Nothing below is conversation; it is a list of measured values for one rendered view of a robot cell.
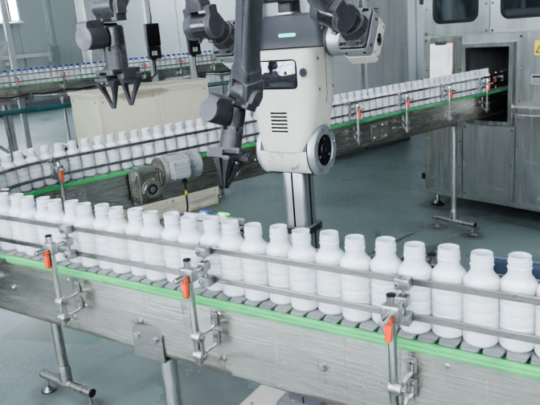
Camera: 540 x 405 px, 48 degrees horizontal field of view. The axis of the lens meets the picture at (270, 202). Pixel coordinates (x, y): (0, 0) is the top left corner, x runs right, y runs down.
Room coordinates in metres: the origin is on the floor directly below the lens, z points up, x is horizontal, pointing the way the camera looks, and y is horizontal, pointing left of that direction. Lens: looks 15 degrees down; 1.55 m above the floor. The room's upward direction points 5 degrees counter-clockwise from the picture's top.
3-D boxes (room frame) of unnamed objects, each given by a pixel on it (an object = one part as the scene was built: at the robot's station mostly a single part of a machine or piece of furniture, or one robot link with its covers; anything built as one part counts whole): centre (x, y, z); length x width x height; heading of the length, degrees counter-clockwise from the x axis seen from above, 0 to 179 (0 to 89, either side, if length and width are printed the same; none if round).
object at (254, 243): (1.22, 0.04, 1.08); 0.06 x 0.06 x 0.17
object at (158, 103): (5.62, 1.09, 0.59); 1.10 x 0.62 x 1.18; 128
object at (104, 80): (1.62, 0.38, 1.44); 0.07 x 0.07 x 0.09; 56
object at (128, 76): (1.65, 0.36, 1.44); 0.07 x 0.07 x 0.09; 56
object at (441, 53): (4.93, -1.44, 1.22); 0.23 x 0.04 x 0.32; 38
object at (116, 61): (1.63, 0.37, 1.51); 0.10 x 0.07 x 0.07; 146
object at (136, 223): (1.43, 0.33, 1.08); 0.06 x 0.06 x 0.17
